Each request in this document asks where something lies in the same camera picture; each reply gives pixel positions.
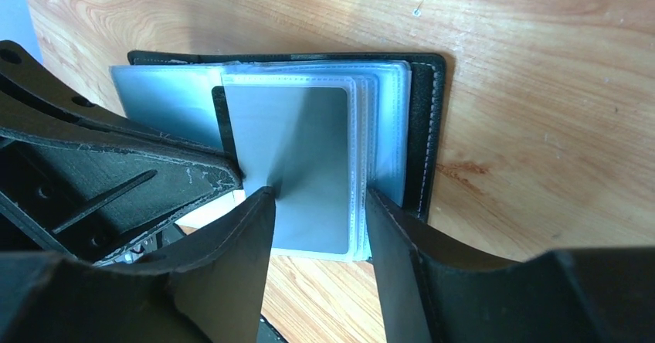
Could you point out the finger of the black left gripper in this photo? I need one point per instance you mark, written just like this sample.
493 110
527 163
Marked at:
84 181

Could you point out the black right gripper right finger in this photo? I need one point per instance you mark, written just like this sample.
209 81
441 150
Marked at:
434 288

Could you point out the black leather card holder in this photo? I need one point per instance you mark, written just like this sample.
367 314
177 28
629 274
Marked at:
320 129

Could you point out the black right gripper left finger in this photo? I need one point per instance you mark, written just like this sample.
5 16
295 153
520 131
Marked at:
206 287

